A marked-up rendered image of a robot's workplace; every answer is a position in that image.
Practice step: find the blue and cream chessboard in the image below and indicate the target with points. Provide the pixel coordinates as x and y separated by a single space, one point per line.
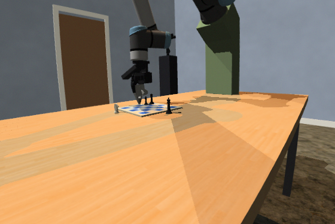
142 110

